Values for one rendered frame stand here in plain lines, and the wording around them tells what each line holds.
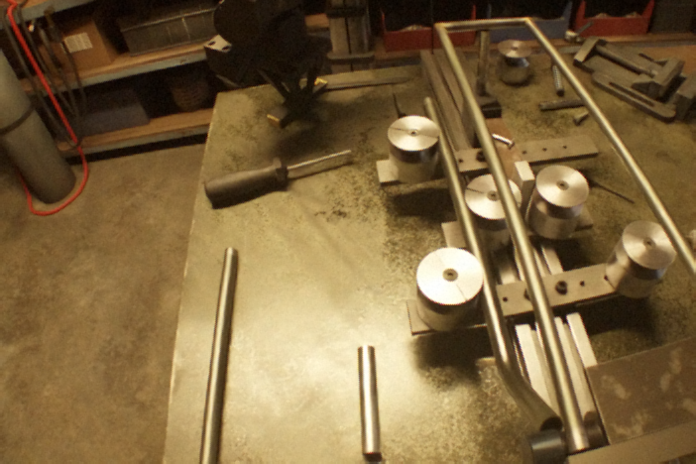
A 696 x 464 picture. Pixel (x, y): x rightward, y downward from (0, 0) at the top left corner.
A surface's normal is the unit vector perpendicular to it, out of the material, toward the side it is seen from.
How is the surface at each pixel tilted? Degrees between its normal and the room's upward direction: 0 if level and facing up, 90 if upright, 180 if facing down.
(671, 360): 0
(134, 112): 90
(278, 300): 0
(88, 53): 90
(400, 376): 0
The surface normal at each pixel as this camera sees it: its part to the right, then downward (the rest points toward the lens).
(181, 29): 0.07, 0.70
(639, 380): -0.11, -0.69
